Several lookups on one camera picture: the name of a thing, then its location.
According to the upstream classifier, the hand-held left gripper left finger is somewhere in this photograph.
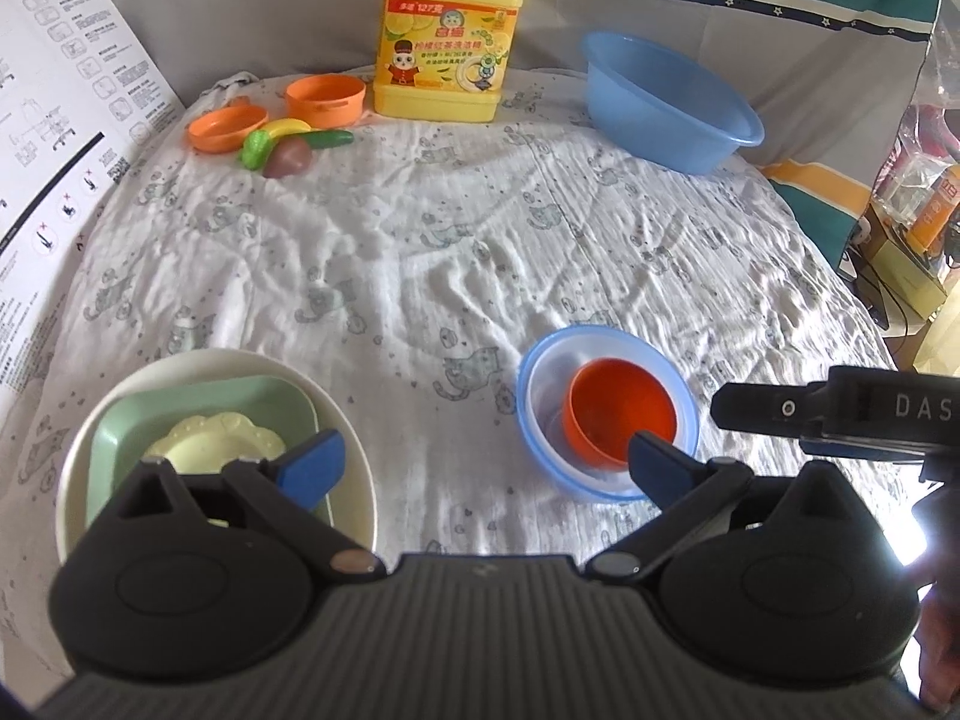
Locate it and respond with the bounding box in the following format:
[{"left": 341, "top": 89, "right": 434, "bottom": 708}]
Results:
[{"left": 112, "top": 430, "right": 387, "bottom": 580}]

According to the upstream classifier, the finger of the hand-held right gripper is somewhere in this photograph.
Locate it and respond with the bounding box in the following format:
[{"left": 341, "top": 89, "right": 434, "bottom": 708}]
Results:
[{"left": 711, "top": 382, "right": 826, "bottom": 436}]

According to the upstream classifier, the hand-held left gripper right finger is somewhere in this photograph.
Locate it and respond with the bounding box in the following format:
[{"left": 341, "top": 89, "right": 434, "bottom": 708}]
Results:
[{"left": 585, "top": 431, "right": 856, "bottom": 580}]

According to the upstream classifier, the orange cup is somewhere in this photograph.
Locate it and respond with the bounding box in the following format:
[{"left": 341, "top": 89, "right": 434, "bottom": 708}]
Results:
[{"left": 566, "top": 360, "right": 678, "bottom": 472}]

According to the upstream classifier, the yellow scalloped plate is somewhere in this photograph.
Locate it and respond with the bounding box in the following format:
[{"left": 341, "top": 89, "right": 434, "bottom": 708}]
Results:
[{"left": 144, "top": 411, "right": 290, "bottom": 530}]

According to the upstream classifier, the clear plastic bowl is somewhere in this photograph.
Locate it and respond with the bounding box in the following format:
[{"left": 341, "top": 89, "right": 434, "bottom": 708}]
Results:
[{"left": 525, "top": 330, "right": 691, "bottom": 485}]

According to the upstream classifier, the blue transparent bowl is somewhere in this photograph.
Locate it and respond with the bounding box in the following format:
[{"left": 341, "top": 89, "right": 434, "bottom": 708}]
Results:
[{"left": 517, "top": 324, "right": 701, "bottom": 502}]

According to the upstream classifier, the green square plate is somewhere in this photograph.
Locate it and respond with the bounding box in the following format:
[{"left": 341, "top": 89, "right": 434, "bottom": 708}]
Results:
[{"left": 88, "top": 375, "right": 335, "bottom": 533}]

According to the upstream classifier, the large white round plate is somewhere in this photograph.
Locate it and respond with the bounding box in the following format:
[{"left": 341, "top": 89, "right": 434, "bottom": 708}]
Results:
[{"left": 55, "top": 349, "right": 376, "bottom": 563}]

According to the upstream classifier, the yellow cardboard box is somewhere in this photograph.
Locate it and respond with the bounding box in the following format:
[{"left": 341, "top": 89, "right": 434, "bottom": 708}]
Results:
[{"left": 877, "top": 229, "right": 950, "bottom": 316}]

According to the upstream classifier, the white printed blanket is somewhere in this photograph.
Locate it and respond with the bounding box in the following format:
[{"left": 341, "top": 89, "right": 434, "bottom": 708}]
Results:
[{"left": 0, "top": 67, "right": 931, "bottom": 691}]

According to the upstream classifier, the clear plastic bag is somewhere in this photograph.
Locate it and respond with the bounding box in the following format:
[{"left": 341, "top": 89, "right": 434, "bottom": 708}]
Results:
[{"left": 874, "top": 0, "right": 960, "bottom": 241}]

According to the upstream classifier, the large blue plastic basin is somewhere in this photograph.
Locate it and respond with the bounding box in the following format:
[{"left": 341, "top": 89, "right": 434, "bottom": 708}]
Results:
[{"left": 581, "top": 31, "right": 766, "bottom": 175}]

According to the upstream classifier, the orange toy pan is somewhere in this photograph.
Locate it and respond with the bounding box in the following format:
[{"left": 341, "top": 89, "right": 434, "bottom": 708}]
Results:
[{"left": 187, "top": 99, "right": 269, "bottom": 155}]

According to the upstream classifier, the orange toy pot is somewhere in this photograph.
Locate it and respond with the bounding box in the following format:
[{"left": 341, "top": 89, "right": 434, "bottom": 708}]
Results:
[{"left": 285, "top": 75, "right": 367, "bottom": 128}]

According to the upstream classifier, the white printed instruction sheet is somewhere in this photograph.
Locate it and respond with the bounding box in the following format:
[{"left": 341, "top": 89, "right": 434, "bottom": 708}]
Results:
[{"left": 0, "top": 0, "right": 185, "bottom": 421}]

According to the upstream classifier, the yellow detergent bottle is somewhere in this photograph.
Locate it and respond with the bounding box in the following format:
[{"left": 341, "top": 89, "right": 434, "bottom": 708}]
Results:
[{"left": 373, "top": 0, "right": 530, "bottom": 123}]

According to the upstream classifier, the black cable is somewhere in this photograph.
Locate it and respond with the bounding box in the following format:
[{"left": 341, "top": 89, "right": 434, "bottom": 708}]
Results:
[{"left": 851, "top": 236, "right": 920, "bottom": 335}]

